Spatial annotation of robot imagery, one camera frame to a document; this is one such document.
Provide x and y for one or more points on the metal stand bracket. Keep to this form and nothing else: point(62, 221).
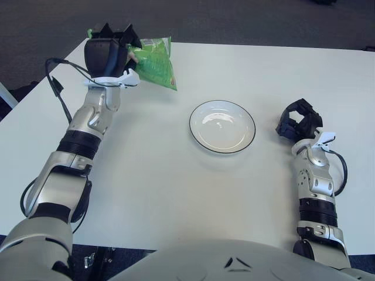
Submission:
point(89, 260)

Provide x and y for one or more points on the grey robot torso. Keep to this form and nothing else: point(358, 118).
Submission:
point(211, 263)

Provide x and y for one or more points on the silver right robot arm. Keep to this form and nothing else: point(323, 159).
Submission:
point(317, 187)

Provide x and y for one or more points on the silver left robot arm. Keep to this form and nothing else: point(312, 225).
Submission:
point(79, 140)

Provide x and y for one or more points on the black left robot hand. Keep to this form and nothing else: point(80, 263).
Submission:
point(98, 55)

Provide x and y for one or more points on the white table leg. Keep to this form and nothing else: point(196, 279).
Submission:
point(7, 95)

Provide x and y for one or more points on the green snack bag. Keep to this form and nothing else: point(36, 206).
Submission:
point(155, 64)

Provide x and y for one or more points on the white plate black rim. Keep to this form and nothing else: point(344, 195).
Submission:
point(222, 127)

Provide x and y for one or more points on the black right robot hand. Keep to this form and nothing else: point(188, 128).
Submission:
point(310, 123)

